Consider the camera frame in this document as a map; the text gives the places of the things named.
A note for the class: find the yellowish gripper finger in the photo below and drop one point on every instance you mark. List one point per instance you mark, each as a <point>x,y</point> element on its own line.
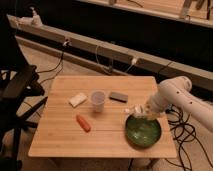
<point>151,115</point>

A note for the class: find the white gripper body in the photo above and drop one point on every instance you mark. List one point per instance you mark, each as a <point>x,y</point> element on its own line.
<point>157,104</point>

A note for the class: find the dark grey rectangular block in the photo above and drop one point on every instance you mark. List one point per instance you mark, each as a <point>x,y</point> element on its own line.
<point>118,97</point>

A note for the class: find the orange carrot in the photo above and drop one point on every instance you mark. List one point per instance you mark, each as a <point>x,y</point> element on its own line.
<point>83,123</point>

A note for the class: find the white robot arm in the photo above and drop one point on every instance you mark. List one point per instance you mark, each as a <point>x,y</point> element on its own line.
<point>176,91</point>

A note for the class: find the translucent plastic cup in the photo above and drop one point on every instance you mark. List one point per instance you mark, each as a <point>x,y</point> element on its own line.
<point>97,99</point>

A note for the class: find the white spray bottle on ledge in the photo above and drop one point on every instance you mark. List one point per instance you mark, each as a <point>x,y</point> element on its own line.
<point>35,19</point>

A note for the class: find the green ceramic bowl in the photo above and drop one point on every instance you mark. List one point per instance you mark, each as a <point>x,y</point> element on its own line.
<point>142,132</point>

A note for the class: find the black office chair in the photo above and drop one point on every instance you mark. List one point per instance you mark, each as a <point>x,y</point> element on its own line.
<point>18,80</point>

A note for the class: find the white sponge block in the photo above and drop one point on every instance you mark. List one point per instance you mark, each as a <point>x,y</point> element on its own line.
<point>77,99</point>

